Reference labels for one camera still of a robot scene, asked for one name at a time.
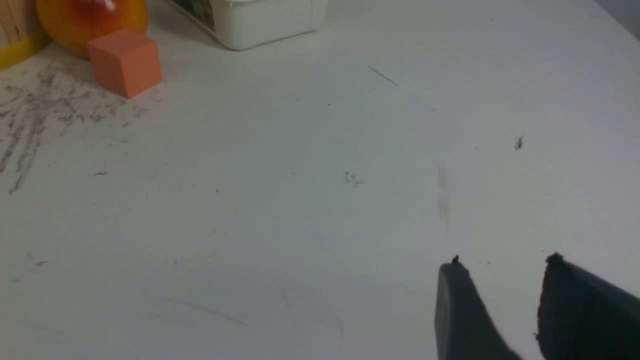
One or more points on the yellow rimmed bamboo steamer basket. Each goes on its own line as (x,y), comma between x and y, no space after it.
(21,33)

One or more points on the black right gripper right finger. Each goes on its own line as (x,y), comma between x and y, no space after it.
(581,316)

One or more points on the orange foam cube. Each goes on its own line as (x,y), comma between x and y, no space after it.
(125,62)

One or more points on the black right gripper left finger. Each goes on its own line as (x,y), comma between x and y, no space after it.
(463,327)

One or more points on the orange yellow toy pear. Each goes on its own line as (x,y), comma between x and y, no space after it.
(74,23)

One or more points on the white box with green lid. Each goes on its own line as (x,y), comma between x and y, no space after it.
(244,24)

